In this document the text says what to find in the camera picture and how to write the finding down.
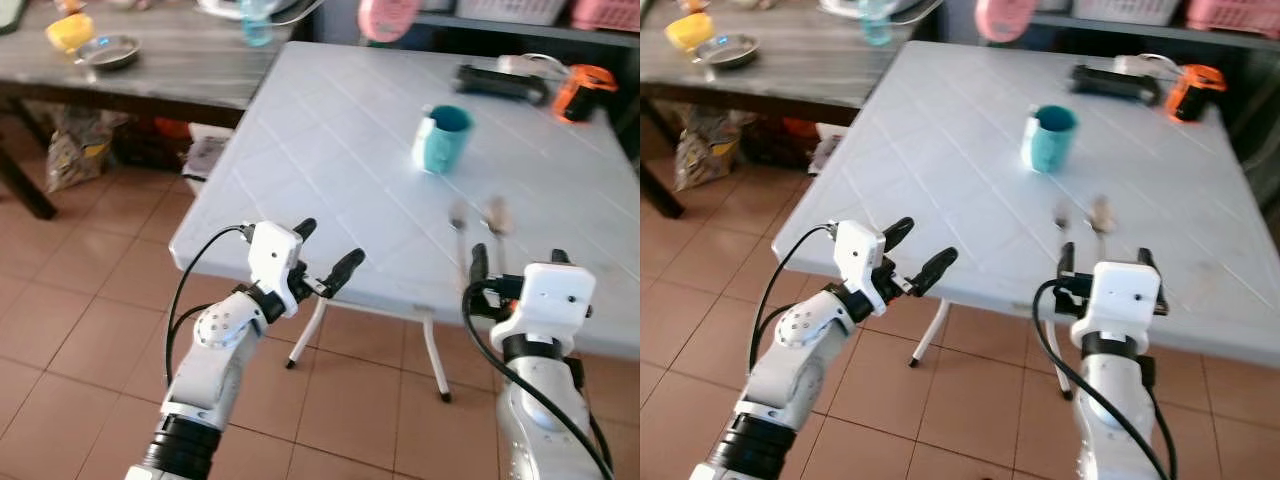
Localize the metal spoon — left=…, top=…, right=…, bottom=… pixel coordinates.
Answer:
left=1089, top=194, right=1116, bottom=264
left=482, top=194, right=512, bottom=267

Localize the white plastic folding table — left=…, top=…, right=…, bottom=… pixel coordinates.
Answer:
left=771, top=40, right=1280, bottom=404
left=169, top=40, right=641, bottom=404

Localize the white box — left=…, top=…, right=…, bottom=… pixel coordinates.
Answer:
left=807, top=122, right=852, bottom=178
left=182, top=122, right=237, bottom=185

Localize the teal and white mug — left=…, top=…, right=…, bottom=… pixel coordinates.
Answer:
left=1019, top=103, right=1080, bottom=176
left=411, top=103, right=475, bottom=176

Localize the orange and black device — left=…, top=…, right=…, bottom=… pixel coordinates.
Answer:
left=1162, top=63, right=1229, bottom=124
left=552, top=63, right=620, bottom=124

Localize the black oblong device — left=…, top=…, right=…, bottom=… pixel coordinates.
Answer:
left=1069, top=64, right=1162, bottom=107
left=456, top=64, right=550, bottom=107

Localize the printed plastic bag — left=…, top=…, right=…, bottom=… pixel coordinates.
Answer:
left=44, top=104, right=128, bottom=195
left=674, top=104, right=748, bottom=194

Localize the dark wooden table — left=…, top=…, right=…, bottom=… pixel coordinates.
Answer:
left=0, top=0, right=313, bottom=221
left=640, top=0, right=927, bottom=220

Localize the white flat object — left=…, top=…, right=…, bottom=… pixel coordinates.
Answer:
left=496, top=53, right=573, bottom=78
left=1111, top=53, right=1187, bottom=78

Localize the clear blue water bottle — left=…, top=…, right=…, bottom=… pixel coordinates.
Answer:
left=239, top=0, right=277, bottom=49
left=859, top=0, right=897, bottom=48

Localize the pink round plastic object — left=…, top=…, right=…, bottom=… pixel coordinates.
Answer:
left=974, top=0, right=1040, bottom=45
left=357, top=0, right=424, bottom=45

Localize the white plate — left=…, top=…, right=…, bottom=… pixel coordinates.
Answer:
left=818, top=0, right=926, bottom=23
left=196, top=0, right=303, bottom=23

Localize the white plastic basket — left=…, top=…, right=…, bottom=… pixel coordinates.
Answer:
left=1069, top=0, right=1182, bottom=27
left=454, top=0, right=572, bottom=27

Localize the metal bowl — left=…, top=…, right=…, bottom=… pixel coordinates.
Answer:
left=74, top=34, right=142, bottom=72
left=694, top=32, right=762, bottom=71

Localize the pink plastic basket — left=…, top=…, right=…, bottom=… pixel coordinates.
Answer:
left=1184, top=0, right=1280, bottom=39
left=571, top=0, right=641, bottom=33

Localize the yellow cup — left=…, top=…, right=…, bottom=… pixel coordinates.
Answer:
left=45, top=11, right=97, bottom=55
left=664, top=11, right=716, bottom=55

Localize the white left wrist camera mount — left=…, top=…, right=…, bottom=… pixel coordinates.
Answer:
left=831, top=219, right=890, bottom=317
left=246, top=221, right=305, bottom=317

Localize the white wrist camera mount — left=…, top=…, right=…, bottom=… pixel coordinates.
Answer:
left=1069, top=260, right=1164, bottom=352
left=831, top=219, right=890, bottom=317
left=246, top=221, right=305, bottom=317
left=489, top=261, right=597, bottom=357

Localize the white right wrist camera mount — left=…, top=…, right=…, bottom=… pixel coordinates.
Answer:
left=1069, top=260, right=1164, bottom=352
left=489, top=261, right=597, bottom=357

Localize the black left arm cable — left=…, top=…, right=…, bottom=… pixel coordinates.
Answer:
left=164, top=224, right=253, bottom=393
left=748, top=223, right=837, bottom=393

